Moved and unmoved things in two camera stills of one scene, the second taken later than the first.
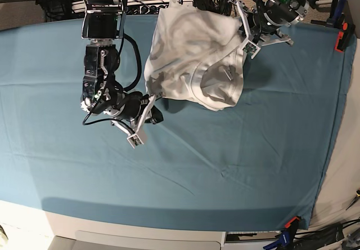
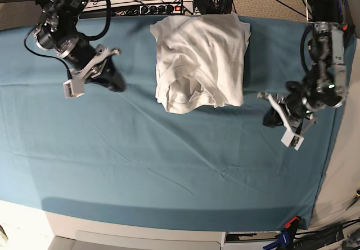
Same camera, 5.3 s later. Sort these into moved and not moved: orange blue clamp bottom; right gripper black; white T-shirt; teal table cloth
Moved: white T-shirt; right gripper black
Not moved: orange blue clamp bottom; teal table cloth
